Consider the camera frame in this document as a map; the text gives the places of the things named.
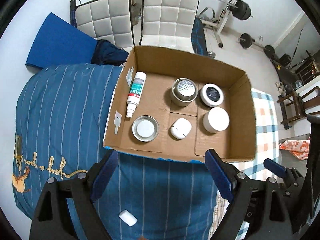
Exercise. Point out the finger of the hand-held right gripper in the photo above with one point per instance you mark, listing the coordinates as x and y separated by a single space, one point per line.
275 167

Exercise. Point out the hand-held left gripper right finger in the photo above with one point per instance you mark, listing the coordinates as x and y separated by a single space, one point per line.
220 177

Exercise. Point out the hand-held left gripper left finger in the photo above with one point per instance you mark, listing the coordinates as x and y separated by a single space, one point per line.
105 177

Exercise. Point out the cardboard box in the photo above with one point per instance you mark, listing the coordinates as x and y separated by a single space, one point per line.
180 143

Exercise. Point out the white round jar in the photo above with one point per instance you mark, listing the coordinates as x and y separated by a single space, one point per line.
216 120

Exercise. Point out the small white rounded case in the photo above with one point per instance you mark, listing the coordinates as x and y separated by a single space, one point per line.
180 129

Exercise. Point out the shallow round metal tin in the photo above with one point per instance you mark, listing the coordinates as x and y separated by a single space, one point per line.
145 129

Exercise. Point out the white jar with black lid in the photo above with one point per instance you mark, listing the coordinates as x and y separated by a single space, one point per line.
212 95

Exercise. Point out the tall round metal tin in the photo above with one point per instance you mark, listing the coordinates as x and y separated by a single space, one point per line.
183 91

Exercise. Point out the white spray bottle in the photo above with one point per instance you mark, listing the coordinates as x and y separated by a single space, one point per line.
136 87

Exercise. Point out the grey chair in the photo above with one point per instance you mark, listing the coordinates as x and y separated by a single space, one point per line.
292 163

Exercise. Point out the orange floral cloth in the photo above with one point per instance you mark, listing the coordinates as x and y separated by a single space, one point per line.
295 147

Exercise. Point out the plaid blanket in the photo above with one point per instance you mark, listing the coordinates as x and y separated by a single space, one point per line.
265 120

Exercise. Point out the dark wooden chair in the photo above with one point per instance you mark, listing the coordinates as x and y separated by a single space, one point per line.
290 105

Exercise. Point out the blue striped blanket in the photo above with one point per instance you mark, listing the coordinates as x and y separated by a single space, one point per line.
62 120

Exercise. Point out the pair of white shoes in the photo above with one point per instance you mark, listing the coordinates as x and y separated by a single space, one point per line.
281 87

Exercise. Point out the small black speaker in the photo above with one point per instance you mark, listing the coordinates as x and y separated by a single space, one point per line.
285 59

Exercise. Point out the dark blue cloth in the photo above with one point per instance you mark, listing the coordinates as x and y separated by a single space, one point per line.
108 53

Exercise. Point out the chrome dumbbell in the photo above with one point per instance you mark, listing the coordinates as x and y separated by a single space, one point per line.
211 54

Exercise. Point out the small barbell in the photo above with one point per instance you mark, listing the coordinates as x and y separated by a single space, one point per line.
246 40

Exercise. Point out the black weight bench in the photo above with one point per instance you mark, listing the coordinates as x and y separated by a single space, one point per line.
198 37

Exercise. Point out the blue foam mat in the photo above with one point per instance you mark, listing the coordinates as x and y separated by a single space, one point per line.
60 42

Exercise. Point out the white barbell rack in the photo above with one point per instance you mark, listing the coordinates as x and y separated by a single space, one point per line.
223 21

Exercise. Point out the small white padded chair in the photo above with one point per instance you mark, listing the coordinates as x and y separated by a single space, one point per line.
105 17

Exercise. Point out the barbell with black plates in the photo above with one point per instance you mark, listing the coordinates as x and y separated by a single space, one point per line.
241 10

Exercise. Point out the large white padded chair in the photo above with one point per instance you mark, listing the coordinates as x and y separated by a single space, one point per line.
170 17

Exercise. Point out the brown box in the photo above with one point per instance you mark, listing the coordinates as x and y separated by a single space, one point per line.
135 8

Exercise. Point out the black and blue pole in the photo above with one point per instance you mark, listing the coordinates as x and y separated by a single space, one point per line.
73 8

